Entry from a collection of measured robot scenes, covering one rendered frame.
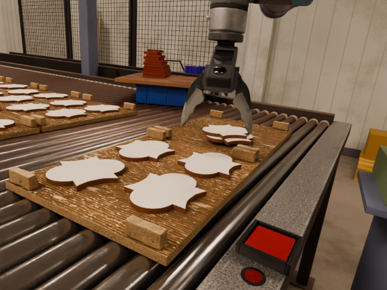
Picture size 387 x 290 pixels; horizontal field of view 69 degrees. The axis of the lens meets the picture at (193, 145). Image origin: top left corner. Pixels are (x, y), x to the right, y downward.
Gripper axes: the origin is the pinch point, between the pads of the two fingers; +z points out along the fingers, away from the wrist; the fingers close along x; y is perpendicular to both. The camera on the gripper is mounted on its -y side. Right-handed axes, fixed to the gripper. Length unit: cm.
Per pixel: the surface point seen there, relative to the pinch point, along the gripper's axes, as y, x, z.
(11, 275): -36.7, 18.8, 10.1
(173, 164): -1.1, 8.7, 8.5
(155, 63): 95, 43, -9
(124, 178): -11.8, 15.8, 8.5
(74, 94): 65, 74, 7
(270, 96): 375, -51, 35
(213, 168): -3.2, -0.7, 7.4
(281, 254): -25.7, -12.4, 9.2
